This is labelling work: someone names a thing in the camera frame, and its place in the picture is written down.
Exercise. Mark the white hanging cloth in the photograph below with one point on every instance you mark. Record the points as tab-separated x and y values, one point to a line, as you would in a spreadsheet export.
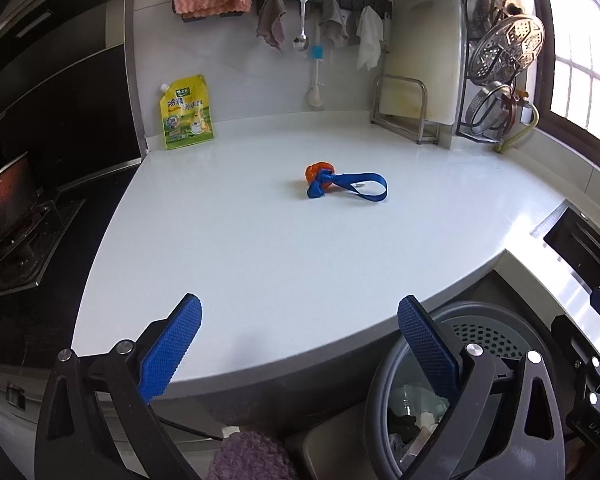
369	35

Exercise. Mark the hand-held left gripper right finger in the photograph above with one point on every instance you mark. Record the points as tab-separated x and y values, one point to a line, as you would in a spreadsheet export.
427	350

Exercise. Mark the yellow seasoning pouch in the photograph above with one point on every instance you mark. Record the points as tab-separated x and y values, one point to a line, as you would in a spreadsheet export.
187	115

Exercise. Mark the purple fuzzy cloth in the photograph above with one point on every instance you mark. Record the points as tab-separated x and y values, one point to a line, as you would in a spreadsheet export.
250	457

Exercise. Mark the steel spoon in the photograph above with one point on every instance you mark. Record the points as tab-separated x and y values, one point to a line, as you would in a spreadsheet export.
300	42

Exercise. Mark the steel cutting board rack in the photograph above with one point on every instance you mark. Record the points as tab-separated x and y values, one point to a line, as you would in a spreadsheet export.
400	127

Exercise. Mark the grey purple rag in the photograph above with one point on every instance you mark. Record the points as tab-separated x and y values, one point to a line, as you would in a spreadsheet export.
270	25

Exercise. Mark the white blue brush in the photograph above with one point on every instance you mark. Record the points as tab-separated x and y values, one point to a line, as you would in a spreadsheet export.
316	54

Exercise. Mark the window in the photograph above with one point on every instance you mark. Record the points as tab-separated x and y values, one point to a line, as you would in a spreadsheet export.
585	60

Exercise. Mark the steel steamer plate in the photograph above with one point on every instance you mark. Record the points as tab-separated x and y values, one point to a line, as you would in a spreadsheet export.
507	45

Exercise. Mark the grey plastic container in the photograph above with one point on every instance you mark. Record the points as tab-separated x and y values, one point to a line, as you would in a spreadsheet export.
330	455

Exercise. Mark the blue ribbon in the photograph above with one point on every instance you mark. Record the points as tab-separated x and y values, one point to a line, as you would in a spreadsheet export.
316	189

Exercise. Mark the grey hanging cloth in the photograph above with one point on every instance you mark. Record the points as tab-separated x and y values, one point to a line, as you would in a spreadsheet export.
332	22

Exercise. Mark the steel colander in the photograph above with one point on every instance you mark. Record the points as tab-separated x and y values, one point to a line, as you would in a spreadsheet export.
485	110

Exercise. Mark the kitchen sink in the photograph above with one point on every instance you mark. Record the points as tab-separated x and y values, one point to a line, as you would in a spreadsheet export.
580	250

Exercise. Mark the black range hood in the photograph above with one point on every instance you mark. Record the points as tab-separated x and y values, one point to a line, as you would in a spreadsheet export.
55	85

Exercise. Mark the white cutting board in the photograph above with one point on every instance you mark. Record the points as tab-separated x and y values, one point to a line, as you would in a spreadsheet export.
430	50

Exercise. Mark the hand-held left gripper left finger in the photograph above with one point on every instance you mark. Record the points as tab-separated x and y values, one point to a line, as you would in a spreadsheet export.
170	345

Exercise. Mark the grey round trash bin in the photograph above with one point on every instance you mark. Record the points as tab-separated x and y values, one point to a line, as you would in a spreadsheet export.
485	315

